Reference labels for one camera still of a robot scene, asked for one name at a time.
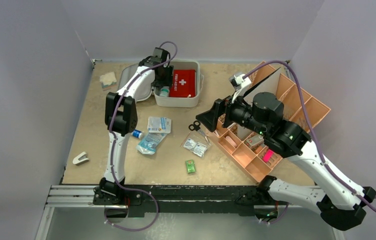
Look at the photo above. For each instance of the white sponge pad stack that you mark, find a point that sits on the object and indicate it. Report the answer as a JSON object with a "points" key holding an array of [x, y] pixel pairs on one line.
{"points": [[108, 80]]}

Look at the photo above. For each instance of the white blue mask packet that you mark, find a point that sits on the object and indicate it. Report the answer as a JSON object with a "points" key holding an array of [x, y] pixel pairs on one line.
{"points": [[159, 125]]}

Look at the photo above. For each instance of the small green box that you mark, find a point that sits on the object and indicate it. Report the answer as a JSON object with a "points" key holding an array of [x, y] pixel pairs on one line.
{"points": [[190, 166]]}

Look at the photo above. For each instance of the black handled scissors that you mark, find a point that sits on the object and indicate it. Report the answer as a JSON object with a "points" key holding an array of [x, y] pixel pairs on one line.
{"points": [[196, 126]]}

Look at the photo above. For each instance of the white staple remover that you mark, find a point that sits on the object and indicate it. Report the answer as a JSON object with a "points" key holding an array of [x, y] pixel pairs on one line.
{"points": [[80, 159]]}

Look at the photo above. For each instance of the pink sticky note block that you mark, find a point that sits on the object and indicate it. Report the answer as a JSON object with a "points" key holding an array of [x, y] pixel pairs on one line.
{"points": [[267, 156]]}

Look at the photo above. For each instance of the red fabric pouch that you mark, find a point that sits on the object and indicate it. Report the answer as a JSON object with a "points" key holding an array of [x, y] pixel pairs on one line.
{"points": [[183, 84]]}

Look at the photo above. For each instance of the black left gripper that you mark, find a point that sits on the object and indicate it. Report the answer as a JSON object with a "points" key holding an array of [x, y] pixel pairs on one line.
{"points": [[167, 81]]}

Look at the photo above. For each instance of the peach plastic desk organizer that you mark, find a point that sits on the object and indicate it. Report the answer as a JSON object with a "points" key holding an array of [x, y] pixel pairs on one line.
{"points": [[299, 107]]}

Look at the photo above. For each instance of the blue clear wipes packet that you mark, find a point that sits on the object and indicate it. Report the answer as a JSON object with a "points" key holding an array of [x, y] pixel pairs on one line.
{"points": [[148, 145]]}

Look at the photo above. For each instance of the clear bag of sachets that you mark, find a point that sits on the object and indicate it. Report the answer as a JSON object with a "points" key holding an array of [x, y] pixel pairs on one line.
{"points": [[196, 143]]}

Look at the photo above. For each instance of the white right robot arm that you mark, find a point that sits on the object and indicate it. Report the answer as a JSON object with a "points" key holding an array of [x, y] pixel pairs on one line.
{"points": [[338, 200]]}

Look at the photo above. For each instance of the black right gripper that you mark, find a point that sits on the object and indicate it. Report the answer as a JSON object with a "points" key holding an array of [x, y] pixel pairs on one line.
{"points": [[226, 110]]}

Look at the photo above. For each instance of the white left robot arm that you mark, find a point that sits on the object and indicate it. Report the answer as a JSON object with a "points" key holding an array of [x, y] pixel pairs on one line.
{"points": [[121, 117]]}

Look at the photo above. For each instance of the clear white cap bottle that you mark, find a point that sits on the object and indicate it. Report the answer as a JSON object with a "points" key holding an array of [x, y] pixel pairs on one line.
{"points": [[164, 92]]}

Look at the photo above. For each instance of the red white card box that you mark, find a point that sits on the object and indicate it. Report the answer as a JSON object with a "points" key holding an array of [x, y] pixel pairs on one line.
{"points": [[254, 140]]}

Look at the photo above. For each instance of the white bottle blue label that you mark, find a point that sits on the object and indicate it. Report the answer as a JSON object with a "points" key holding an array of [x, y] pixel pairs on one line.
{"points": [[137, 134]]}

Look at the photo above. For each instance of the pink eraser block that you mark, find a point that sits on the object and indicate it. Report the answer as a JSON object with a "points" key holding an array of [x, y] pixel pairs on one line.
{"points": [[231, 141]]}

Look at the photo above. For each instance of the grey medicine case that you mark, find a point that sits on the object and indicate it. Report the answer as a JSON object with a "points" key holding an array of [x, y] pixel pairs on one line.
{"points": [[178, 102]]}

